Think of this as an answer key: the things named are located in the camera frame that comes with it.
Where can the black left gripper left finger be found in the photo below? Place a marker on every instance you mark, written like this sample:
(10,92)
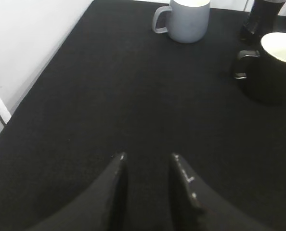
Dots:
(101,207)

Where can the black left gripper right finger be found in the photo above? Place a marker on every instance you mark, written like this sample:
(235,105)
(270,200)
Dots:
(194,206)

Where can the black mug white inside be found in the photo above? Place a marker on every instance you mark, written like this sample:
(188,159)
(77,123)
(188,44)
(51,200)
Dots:
(262,72)

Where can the black table cloth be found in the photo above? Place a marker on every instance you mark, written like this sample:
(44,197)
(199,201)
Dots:
(116,86)

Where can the grey ceramic mug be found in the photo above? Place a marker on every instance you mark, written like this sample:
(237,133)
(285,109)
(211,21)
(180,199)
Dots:
(186,20)

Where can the dark cola bottle red label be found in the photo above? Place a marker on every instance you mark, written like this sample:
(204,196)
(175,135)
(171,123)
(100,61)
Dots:
(260,20)

